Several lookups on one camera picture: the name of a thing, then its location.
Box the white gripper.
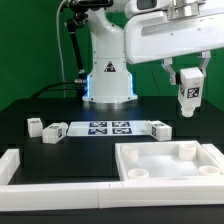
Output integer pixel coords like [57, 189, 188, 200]
[124, 0, 224, 85]

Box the white square tabletop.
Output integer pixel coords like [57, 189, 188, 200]
[115, 141, 224, 181]

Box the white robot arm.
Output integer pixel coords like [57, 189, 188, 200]
[83, 0, 224, 117]

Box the white U-shaped obstacle fence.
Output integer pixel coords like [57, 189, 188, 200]
[0, 144, 224, 211]

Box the white hanging cable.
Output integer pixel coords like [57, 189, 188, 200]
[55, 0, 69, 98]

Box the white marker tag sheet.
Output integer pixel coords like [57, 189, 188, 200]
[67, 120, 147, 137]

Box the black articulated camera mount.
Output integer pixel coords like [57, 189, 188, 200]
[66, 0, 113, 98]

